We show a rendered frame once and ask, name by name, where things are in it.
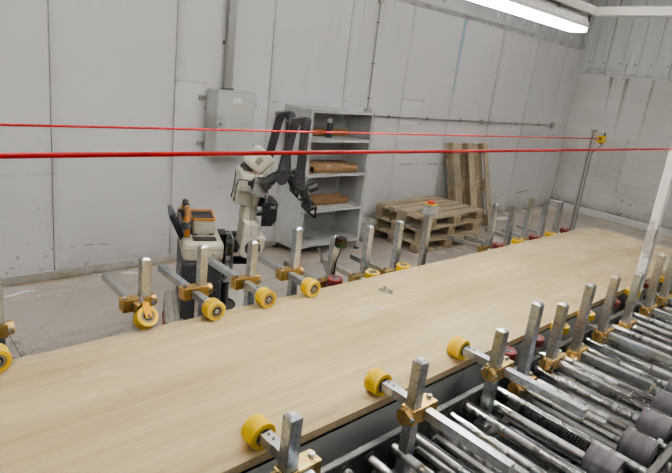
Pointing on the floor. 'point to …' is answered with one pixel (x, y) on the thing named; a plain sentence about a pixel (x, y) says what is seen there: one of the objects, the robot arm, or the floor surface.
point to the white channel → (596, 16)
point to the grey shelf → (287, 212)
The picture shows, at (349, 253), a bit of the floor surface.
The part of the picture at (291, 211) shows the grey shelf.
